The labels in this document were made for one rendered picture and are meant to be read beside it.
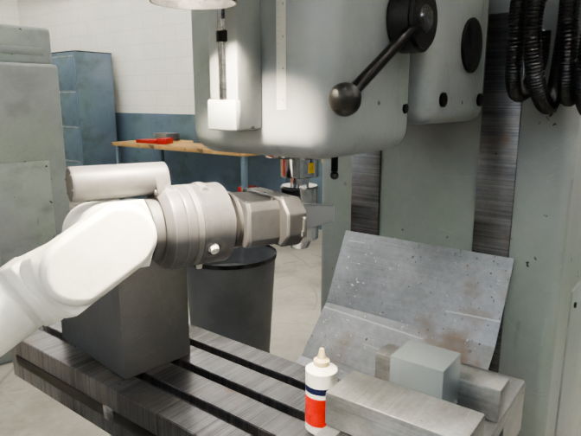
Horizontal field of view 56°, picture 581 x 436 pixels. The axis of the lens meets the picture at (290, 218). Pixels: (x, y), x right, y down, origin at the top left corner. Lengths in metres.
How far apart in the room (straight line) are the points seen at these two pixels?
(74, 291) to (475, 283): 0.65
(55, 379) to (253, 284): 1.68
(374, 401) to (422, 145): 0.52
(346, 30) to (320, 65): 0.04
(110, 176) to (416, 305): 0.61
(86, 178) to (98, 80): 7.45
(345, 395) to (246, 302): 2.02
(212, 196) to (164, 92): 6.89
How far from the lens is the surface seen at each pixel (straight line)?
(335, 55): 0.54
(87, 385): 0.92
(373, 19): 0.59
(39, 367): 1.05
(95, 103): 7.95
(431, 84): 0.69
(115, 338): 0.87
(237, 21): 0.55
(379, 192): 1.02
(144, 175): 0.56
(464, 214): 0.96
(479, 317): 0.94
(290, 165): 0.63
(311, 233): 0.65
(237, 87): 0.54
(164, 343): 0.89
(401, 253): 1.01
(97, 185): 0.55
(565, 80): 0.74
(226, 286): 2.54
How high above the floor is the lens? 1.37
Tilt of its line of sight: 12 degrees down
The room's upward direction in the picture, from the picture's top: straight up
